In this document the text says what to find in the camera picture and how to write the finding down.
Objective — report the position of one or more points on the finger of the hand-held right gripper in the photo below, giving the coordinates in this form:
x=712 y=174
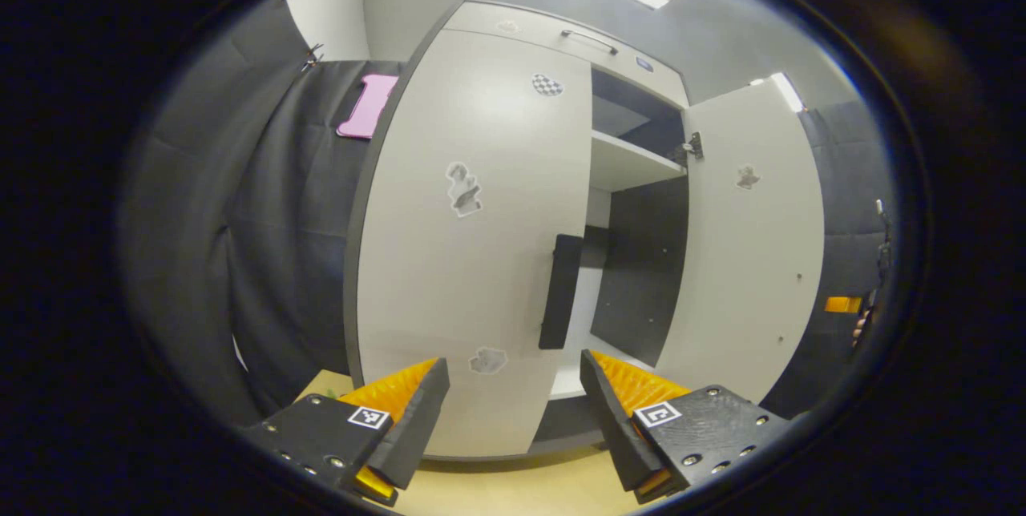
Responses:
x=843 y=304

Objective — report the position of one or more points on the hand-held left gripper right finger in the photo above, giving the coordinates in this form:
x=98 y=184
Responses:
x=613 y=420

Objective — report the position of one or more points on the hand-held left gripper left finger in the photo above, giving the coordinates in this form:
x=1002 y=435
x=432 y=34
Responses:
x=417 y=428

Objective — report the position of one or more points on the grey shoe cabinet door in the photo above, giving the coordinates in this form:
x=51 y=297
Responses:
x=465 y=284
x=745 y=260

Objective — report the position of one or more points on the grey double-door shoe cabinet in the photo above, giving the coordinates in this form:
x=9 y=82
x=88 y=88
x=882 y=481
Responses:
x=641 y=260

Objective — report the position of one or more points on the metal door hinge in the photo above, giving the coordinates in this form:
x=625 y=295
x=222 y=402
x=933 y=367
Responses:
x=689 y=147

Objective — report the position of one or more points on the white cabinet shelf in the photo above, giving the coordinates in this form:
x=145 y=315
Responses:
x=629 y=167

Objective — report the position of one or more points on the grey cabinet drawer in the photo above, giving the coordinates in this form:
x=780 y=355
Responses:
x=545 y=23

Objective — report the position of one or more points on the small ceiling light panel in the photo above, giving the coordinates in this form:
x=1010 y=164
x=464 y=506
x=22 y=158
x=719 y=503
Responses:
x=781 y=91

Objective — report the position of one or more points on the black backdrop cloth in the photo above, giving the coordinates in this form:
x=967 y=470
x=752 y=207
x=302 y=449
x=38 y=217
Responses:
x=280 y=260

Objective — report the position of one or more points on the small metal clip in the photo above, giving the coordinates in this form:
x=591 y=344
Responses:
x=311 y=57

